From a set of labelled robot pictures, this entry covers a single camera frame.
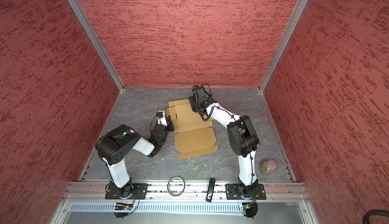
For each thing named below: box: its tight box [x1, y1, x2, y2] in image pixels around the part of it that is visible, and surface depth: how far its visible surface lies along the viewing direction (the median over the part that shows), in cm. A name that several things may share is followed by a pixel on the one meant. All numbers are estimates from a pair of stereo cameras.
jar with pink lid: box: [259, 160, 278, 176], surface depth 76 cm
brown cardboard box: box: [165, 99, 219, 160], surface depth 96 cm
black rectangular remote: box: [205, 177, 216, 203], surface depth 74 cm
